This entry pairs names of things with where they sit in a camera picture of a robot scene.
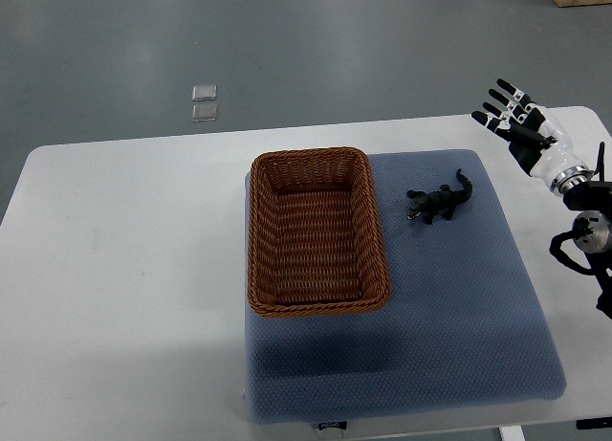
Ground dark toy crocodile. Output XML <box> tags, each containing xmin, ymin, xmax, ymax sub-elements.
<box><xmin>406</xmin><ymin>168</ymin><xmax>473</xmax><ymax>225</ymax></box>

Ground metal floor plate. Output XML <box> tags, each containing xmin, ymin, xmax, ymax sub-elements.
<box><xmin>192</xmin><ymin>102</ymin><xmax>218</xmax><ymax>122</ymax></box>
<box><xmin>191</xmin><ymin>84</ymin><xmax>217</xmax><ymax>101</ymax></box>

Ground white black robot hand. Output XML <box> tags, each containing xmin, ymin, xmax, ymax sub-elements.
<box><xmin>471</xmin><ymin>78</ymin><xmax>592</xmax><ymax>196</ymax></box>

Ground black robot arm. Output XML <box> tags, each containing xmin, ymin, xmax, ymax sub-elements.
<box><xmin>549</xmin><ymin>143</ymin><xmax>611</xmax><ymax>317</ymax></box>

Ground blue grey cushion mat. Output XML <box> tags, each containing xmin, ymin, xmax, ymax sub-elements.
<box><xmin>245</xmin><ymin>149</ymin><xmax>566</xmax><ymax>424</ymax></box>

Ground lower metal floor plate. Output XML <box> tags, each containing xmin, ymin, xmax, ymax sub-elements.
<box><xmin>192</xmin><ymin>102</ymin><xmax>218</xmax><ymax>122</ymax></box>

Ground upper metal floor plate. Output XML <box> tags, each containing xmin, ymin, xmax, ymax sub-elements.
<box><xmin>191</xmin><ymin>84</ymin><xmax>217</xmax><ymax>101</ymax></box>

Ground black table control panel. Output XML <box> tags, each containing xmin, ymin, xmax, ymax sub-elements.
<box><xmin>576</xmin><ymin>416</ymin><xmax>612</xmax><ymax>430</ymax></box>

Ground brown woven basket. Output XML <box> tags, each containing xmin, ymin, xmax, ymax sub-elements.
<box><xmin>247</xmin><ymin>147</ymin><xmax>391</xmax><ymax>318</ymax></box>

